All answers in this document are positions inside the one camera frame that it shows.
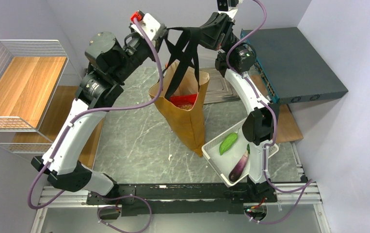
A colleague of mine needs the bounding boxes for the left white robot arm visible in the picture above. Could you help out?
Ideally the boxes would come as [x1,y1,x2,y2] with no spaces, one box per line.
[31,24,168,204]

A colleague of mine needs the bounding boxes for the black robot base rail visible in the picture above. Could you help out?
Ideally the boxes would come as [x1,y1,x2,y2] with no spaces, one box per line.
[38,183,322,222]

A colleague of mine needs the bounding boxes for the tan grocery bag black straps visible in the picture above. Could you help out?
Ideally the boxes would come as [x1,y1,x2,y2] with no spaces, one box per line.
[148,27,210,158]

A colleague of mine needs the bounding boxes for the red snack packet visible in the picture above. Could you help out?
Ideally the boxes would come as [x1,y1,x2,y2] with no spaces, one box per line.
[170,94,197,110]

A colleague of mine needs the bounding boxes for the purple cable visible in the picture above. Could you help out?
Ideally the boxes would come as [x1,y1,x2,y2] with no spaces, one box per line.
[27,17,164,233]
[225,0,314,225]

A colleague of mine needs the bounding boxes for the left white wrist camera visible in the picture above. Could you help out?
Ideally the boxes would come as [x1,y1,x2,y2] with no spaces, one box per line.
[130,11,166,45]

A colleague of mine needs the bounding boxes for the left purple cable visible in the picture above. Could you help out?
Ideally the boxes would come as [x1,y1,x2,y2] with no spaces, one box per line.
[27,17,164,233]

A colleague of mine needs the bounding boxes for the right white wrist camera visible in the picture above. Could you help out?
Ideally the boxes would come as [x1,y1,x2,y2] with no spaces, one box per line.
[217,0,243,19]

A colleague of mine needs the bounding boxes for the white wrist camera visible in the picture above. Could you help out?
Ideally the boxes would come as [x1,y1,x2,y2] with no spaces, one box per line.
[217,0,243,19]
[130,11,166,45]

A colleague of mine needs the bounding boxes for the white plastic basket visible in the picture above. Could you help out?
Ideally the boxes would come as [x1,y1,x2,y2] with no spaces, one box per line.
[202,119,279,187]

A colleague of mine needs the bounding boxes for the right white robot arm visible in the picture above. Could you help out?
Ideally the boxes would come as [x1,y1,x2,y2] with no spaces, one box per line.
[201,10,279,201]

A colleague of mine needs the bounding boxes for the silver metal tray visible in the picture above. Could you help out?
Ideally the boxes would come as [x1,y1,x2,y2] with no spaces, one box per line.
[202,67,240,104]

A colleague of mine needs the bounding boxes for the green bitter gourd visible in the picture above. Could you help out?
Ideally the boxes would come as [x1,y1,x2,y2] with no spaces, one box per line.
[219,132,239,155]

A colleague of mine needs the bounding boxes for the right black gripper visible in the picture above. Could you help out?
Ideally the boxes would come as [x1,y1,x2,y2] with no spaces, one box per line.
[191,12,244,55]

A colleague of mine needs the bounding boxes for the purple eggplant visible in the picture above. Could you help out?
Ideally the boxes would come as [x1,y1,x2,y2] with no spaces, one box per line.
[228,150,250,182]

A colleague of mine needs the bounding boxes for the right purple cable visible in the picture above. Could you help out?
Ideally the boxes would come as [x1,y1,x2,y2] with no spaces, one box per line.
[225,0,314,225]

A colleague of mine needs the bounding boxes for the dark network switch box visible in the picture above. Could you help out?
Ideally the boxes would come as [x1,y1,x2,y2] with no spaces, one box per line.
[241,27,348,104]

